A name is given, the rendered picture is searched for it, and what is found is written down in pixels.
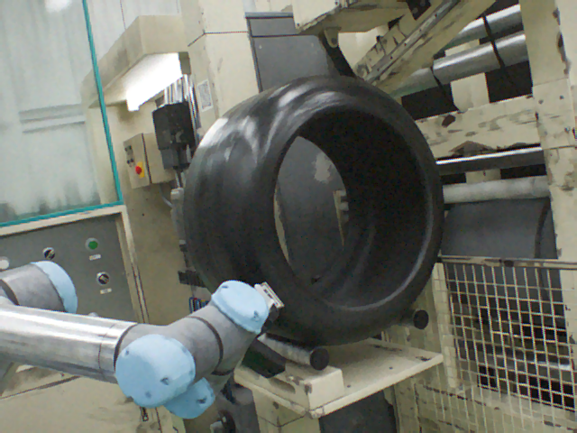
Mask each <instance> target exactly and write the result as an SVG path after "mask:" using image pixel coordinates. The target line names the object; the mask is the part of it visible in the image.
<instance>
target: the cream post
mask: <svg viewBox="0 0 577 433"><path fill-rule="evenodd" d="M179 2H180V5H179V7H180V11H181V17H182V22H183V26H184V31H185V36H186V41H187V46H188V55H189V59H190V64H191V68H192V74H193V79H194V84H195V87H194V89H195V94H196V99H197V108H198V113H199V118H200V123H201V128H202V133H203V138H204V136H205V134H207V132H208V131H209V130H210V128H211V127H212V126H213V125H214V124H215V122H216V121H217V120H218V119H219V118H220V117H221V115H222V114H224V113H226V112H227V111H228V110H229V109H231V108H232V107H234V106H236V105H237V104H239V103H240V102H242V101H243V100H246V99H248V98H250V97H254V95H256V94H258V93H259V90H258V85H257V80H256V75H255V70H254V65H253V59H252V50H251V44H250V40H249V34H248V30H247V24H246V20H245V14H244V10H243V0H179ZM206 78H207V79H208V84H209V89H210V95H211V99H212V104H213V107H211V108H209V109H207V110H206V111H204V112H202V109H201V104H200V99H199V94H198V90H197V85H198V84H200V83H201V81H203V80H205V79H206ZM274 209H275V222H276V227H277V232H278V237H279V242H280V245H281V248H282V251H283V253H284V255H285V258H286V260H287V262H289V253H287V246H286V242H285V236H284V231H283V225H282V221H281V214H280V210H279V201H278V194H277V190H275V202H274ZM289 264H290V263H289ZM252 395H253V399H254V404H255V409H256V414H258V419H259V423H260V430H261V433H321V431H320V427H319V421H318V418H317V419H311V418H308V417H306V416H304V415H302V414H300V413H298V412H296V411H294V410H292V409H290V408H288V407H286V406H284V405H281V404H279V403H277V402H276V401H273V400H271V399H269V398H267V397H265V396H263V395H261V394H259V393H257V392H254V391H252Z"/></svg>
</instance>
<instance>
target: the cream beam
mask: <svg viewBox="0 0 577 433"><path fill-rule="evenodd" d="M291 4H292V10H293V15H294V20H295V25H296V31H297V34H314V33H315V32H318V31H320V30H322V29H324V28H325V27H342V30H341V31H339V33H350V32H368V31H370V30H372V29H374V28H376V27H378V26H380V25H382V24H384V23H387V22H389V21H391V20H393V19H396V18H399V17H401V16H403V15H405V14H406V13H407V12H408V11H409V10H410V9H409V7H408V3H406V2H397V1H396V0H291Z"/></svg>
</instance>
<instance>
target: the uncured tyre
mask: <svg viewBox="0 0 577 433"><path fill-rule="evenodd" d="M298 136H300V137H302V138H304V139H307V140H309V141H310V142H312V143H313V144H314V145H315V146H316V147H318V148H319V149H320V150H321V151H322V152H324V153H325V154H326V155H327V156H328V157H329V158H330V160H331V161H332V162H333V165H334V166H335V168H336V169H337V171H338V173H339V175H340V177H341V179H343V184H344V187H345V190H346V195H347V200H348V208H349V222H348V229H347V236H346V239H345V242H344V245H343V249H341V252H340V254H339V256H338V258H337V259H336V261H335V263H334V265H333V266H332V267H331V269H330V270H329V272H328V273H327V274H326V275H325V276H323V277H322V278H321V279H320V280H319V281H317V282H315V283H314V284H312V285H311V286H309V287H308V286H307V285H305V284H304V283H303V282H302V281H301V280H300V279H299V278H298V277H297V275H296V274H295V273H294V272H293V269H292V268H291V266H290V264H289V262H287V260H286V258H285V255H284V253H283V251H282V248H281V245H280V242H279V237H278V232H277V227H276V222H275V209H274V202H275V190H276V184H277V178H278V175H279V169H280V166H281V164H282V161H283V159H284V157H285V155H286V153H287V152H288V151H289V148H290V147H291V145H292V143H293V142H294V141H295V139H296V138H297V137H298ZM181 213H182V226H183V233H184V239H185V243H186V247H187V249H188V252H189V254H190V258H191V261H192V263H193V265H194V267H195V269H196V271H197V274H198V276H199V278H200V280H201V281H202V282H203V284H204V285H205V286H206V288H207V289H208V290H209V291H210V292H211V294H212V296H213V295H214V293H216V291H217V290H218V288H219V287H220V285H221V284H223V283H224V282H227V281H239V282H242V283H245V284H247V283H248V284H249V286H252V287H253V288H255V285H256V284H259V285H261V284H263V283H264V282H266V283H267V285H268V286H270V288H271V290H272V291H273V292H274V294H275V295H276V296H277V298H278V299H279V300H280V302H281V303H282V304H283V306H282V307H280V308H279V316H278V317H277V318H276V320H275V321H274V322H273V324H271V325H270V328H269V329H268V331H267V332H270V333H272V334H276V336H281V337H285V338H288V339H291V340H295V341H298V342H301V343H304V344H309V345H320V346H336V345H347V344H352V343H357V342H361V341H363V339H366V338H369V337H372V336H376V335H378V334H379V333H381V332H383V331H384V330H386V329H387V328H389V327H392V326H393V325H394V324H396V323H397V322H398V320H399V319H400V318H402V317H403V316H404V315H405V314H406V313H407V311H408V310H409V309H410V308H411V307H412V306H413V305H414V304H415V303H416V302H417V299H418V297H419V296H420V294H421V293H422V291H423V289H424V288H425V286H426V284H427V282H428V280H429V277H430V275H431V272H432V270H433V268H435V264H436V261H437V257H438V254H439V252H440V248H441V244H442V240H443V233H444V191H443V185H442V181H441V176H440V172H439V169H438V166H437V163H436V160H435V158H434V156H433V153H432V151H431V149H430V147H429V145H428V143H427V141H426V138H425V137H424V135H423V134H422V131H421V130H420V128H419V126H418V125H417V123H416V122H415V121H414V120H413V119H412V118H411V116H410V115H409V114H408V113H407V111H406V109H405V108H404V107H403V106H402V105H401V104H400V103H399V102H398V101H397V100H395V99H394V98H392V97H390V96H389V95H388V94H386V93H385V92H383V91H382V90H380V88H378V87H376V86H374V85H372V84H370V83H368V82H365V81H363V80H360V79H357V78H352V77H346V76H339V75H310V76H304V77H300V78H294V79H292V80H289V81H287V82H284V83H281V84H279V85H277V86H276V87H273V88H270V89H267V90H264V91H262V92H261V93H258V94H256V95H254V97H250V98H248V99H246V100H243V101H242V102H240V103H239V104H237V105H236V106H234V107H232V108H231V109H229V110H228V111H227V112H226V113H224V114H222V115H221V117H220V118H219V119H218V120H217V121H216V122H215V124H214V125H213V126H212V127H211V128H210V130H209V131H208V132H207V134H205V136H204V138H203V140H202V141H201V143H200V144H199V146H198V147H197V150H196V152H195V154H194V156H193V160H192V162H191V164H190V166H189V169H188V175H186V179H185V183H184V188H183V194H182V208H181Z"/></svg>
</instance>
